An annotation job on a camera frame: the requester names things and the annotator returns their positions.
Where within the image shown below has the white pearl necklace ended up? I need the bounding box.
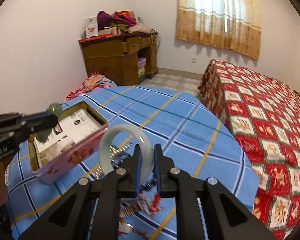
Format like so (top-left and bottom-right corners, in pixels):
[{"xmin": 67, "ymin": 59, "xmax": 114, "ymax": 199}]
[{"xmin": 95, "ymin": 143, "xmax": 127, "ymax": 181}]

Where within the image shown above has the pale jade bangle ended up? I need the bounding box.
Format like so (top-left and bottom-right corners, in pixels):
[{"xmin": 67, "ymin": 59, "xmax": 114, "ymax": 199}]
[{"xmin": 98, "ymin": 124, "xmax": 154, "ymax": 184}]

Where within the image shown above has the silver wrist watch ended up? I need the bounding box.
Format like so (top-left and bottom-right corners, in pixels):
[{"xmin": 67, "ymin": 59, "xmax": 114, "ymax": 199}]
[{"xmin": 119, "ymin": 202, "xmax": 141, "ymax": 235}]

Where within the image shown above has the paper card in tin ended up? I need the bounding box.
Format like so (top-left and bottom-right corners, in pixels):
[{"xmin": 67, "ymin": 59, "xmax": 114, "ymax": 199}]
[{"xmin": 33, "ymin": 108, "xmax": 102, "ymax": 167}]

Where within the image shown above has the pink metal tin box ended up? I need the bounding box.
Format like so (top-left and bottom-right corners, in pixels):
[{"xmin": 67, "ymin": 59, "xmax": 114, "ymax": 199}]
[{"xmin": 27, "ymin": 101, "xmax": 109, "ymax": 184}]

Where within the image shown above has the red pendant charm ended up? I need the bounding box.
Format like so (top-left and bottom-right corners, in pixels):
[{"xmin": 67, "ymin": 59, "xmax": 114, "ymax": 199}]
[{"xmin": 138, "ymin": 192, "xmax": 162, "ymax": 217}]

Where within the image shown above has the blue plaid tablecloth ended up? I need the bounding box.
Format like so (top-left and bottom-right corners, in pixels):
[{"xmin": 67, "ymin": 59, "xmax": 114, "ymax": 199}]
[{"xmin": 6, "ymin": 86, "xmax": 258, "ymax": 239}]

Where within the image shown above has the pink clothes pile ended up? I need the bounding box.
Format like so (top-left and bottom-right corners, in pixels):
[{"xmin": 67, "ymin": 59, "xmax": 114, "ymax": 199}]
[{"xmin": 64, "ymin": 71, "xmax": 117, "ymax": 102}]

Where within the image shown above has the red patchwork bed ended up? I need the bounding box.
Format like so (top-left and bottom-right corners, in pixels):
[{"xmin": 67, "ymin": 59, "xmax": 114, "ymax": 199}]
[{"xmin": 198, "ymin": 60, "xmax": 300, "ymax": 239}]

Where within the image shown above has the white product box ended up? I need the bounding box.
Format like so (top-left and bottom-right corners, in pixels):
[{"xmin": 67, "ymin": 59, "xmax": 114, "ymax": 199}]
[{"xmin": 84, "ymin": 16, "xmax": 98, "ymax": 38}]

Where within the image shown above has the wooden desk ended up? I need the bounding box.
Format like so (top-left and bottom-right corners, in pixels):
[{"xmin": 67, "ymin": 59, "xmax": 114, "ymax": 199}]
[{"xmin": 78, "ymin": 31, "xmax": 158, "ymax": 86}]

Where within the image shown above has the clothes pile on desk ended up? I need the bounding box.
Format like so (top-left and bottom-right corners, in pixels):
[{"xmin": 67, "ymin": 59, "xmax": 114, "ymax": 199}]
[{"xmin": 97, "ymin": 11, "xmax": 151, "ymax": 35}]

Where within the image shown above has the beige patterned curtain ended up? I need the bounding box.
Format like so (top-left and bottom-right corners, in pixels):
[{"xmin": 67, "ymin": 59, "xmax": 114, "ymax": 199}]
[{"xmin": 175, "ymin": 0, "xmax": 261, "ymax": 60}]

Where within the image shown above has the dark purple bead bracelet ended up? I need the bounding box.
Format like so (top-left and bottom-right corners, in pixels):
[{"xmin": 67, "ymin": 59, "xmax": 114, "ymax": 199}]
[{"xmin": 139, "ymin": 177, "xmax": 158, "ymax": 193}]

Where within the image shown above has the wall power socket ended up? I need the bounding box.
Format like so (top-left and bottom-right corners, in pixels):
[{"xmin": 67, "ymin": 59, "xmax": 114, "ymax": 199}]
[{"xmin": 191, "ymin": 57, "xmax": 197, "ymax": 63}]

